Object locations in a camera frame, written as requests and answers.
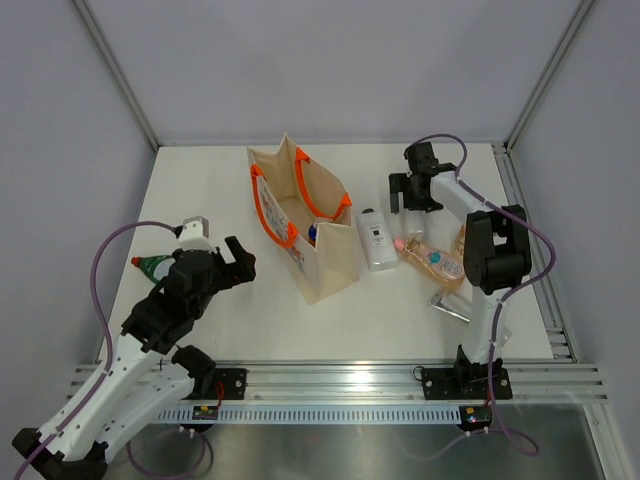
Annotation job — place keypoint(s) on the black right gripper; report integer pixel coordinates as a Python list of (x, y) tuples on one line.
[(399, 183)]

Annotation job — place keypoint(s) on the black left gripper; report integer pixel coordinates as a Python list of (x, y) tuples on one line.
[(236, 272)]

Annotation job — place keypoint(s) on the small clear white bottle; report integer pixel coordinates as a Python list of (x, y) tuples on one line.
[(413, 224)]

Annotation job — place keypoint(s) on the white rectangular lotion bottle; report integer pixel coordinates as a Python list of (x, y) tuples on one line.
[(376, 241)]

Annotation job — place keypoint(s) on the green dish soap bottle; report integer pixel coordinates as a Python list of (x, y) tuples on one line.
[(154, 268)]

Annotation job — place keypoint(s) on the peach round bottle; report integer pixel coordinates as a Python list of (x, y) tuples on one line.
[(458, 243)]

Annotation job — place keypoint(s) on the pink baby oil bottle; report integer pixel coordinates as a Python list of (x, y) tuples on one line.
[(441, 267)]

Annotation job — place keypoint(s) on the orange blue lotion bottle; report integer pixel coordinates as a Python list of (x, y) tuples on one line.
[(312, 234)]

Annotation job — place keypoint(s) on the cream canvas tote bag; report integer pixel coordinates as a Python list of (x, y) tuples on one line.
[(290, 192)]

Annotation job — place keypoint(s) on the silver cosmetic tube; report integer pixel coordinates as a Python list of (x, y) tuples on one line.
[(450, 306)]

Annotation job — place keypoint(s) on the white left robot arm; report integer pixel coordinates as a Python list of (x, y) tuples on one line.
[(145, 372)]

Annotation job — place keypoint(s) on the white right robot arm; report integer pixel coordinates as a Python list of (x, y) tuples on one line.
[(379, 311)]

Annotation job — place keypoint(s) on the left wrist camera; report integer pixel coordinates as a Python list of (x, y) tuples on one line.
[(194, 235)]

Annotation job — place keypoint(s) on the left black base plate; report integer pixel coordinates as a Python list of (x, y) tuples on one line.
[(230, 383)]

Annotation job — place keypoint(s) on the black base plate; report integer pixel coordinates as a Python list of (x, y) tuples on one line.
[(230, 383), (444, 384)]

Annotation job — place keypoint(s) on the white slotted cable duct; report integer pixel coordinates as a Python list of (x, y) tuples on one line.
[(428, 414)]

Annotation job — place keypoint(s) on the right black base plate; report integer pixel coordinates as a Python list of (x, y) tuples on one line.
[(444, 384)]

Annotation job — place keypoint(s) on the aluminium mounting rail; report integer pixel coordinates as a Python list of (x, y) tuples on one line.
[(290, 383)]

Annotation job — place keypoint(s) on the left aluminium frame post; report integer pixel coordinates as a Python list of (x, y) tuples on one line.
[(97, 37)]

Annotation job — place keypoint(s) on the aluminium frame post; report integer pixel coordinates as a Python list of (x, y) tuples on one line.
[(559, 54), (97, 37)]

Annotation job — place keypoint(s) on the right aluminium frame post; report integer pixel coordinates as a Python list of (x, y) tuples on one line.
[(559, 54)]

